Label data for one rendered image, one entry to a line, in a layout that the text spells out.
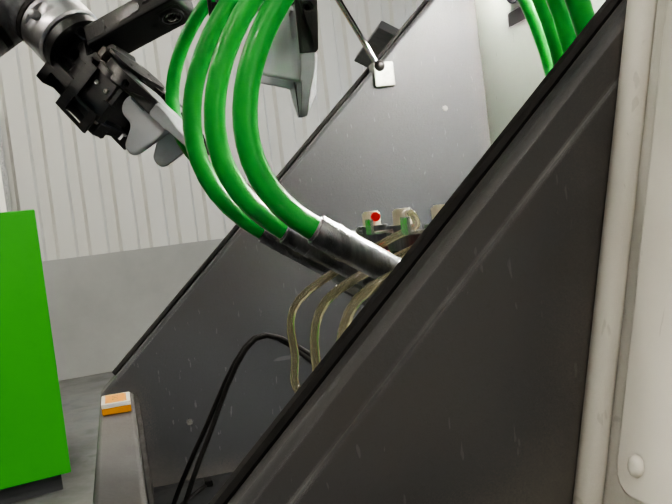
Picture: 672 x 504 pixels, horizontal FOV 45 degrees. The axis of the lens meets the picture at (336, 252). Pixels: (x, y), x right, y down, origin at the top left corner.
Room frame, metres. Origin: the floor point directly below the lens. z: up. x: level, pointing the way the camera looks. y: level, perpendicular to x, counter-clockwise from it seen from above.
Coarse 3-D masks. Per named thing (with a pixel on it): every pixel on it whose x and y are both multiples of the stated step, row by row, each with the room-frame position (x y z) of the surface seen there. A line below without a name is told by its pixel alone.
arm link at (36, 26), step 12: (36, 0) 0.87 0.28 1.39; (48, 0) 0.87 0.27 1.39; (60, 0) 0.87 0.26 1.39; (72, 0) 0.88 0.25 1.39; (36, 12) 0.86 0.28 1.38; (48, 12) 0.86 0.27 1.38; (60, 12) 0.86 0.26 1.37; (72, 12) 0.86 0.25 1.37; (84, 12) 0.87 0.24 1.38; (24, 24) 0.87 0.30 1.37; (36, 24) 0.86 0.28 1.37; (48, 24) 0.85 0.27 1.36; (24, 36) 0.88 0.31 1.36; (36, 36) 0.86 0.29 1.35; (36, 48) 0.87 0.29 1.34
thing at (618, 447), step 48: (624, 48) 0.37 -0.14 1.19; (624, 96) 0.37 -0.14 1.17; (624, 144) 0.36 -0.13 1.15; (624, 192) 0.36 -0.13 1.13; (624, 240) 0.36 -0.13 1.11; (624, 288) 0.36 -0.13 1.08; (624, 336) 0.35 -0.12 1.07; (624, 384) 0.34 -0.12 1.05; (624, 432) 0.33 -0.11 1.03; (576, 480) 0.36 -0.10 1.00; (624, 480) 0.33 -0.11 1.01
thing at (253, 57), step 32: (288, 0) 0.45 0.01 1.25; (576, 0) 0.49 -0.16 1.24; (256, 32) 0.44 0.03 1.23; (576, 32) 0.50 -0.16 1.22; (256, 64) 0.44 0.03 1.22; (256, 96) 0.44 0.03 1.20; (256, 128) 0.44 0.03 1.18; (256, 160) 0.44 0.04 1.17; (256, 192) 0.44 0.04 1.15; (288, 224) 0.44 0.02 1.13; (320, 224) 0.44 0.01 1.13; (352, 256) 0.45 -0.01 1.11; (384, 256) 0.45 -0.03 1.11
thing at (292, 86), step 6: (264, 78) 0.71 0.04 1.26; (270, 78) 0.71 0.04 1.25; (276, 78) 0.71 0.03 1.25; (270, 84) 0.71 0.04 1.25; (276, 84) 0.71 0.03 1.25; (282, 84) 0.71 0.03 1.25; (288, 84) 0.71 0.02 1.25; (294, 84) 0.70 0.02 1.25; (294, 90) 0.70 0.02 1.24; (294, 96) 0.71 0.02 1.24; (294, 102) 0.71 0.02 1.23
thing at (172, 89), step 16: (528, 0) 0.76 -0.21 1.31; (192, 16) 0.80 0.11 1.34; (528, 16) 0.76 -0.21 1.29; (192, 32) 0.80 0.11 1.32; (176, 48) 0.80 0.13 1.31; (544, 48) 0.76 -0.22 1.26; (176, 64) 0.80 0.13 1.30; (544, 64) 0.76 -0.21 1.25; (176, 80) 0.81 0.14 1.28; (176, 96) 0.81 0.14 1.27; (176, 112) 0.81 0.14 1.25
